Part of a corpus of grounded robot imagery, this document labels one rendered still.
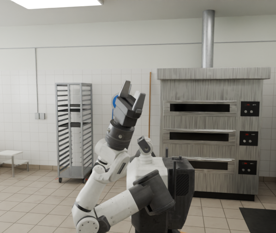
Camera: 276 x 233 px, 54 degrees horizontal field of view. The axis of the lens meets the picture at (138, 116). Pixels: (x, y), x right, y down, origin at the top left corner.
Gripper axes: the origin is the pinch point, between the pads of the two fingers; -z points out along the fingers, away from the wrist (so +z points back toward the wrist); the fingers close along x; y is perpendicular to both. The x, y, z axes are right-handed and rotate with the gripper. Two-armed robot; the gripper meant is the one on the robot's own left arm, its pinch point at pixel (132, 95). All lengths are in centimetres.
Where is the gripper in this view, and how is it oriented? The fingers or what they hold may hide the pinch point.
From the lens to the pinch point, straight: 87.7
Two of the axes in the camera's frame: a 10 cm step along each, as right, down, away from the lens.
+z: -3.0, 8.9, 3.5
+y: 8.4, 0.7, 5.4
